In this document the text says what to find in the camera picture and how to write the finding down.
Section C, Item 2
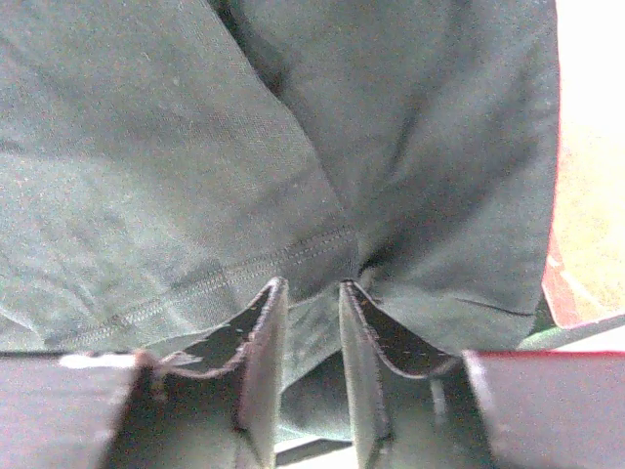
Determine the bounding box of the black t-shirt with daisy print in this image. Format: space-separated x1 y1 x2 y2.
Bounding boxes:
1 1 560 440

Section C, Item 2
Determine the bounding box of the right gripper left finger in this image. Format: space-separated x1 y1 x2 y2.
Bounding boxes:
1 278 288 468

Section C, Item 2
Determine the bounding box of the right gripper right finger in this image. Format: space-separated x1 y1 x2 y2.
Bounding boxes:
340 281 624 468

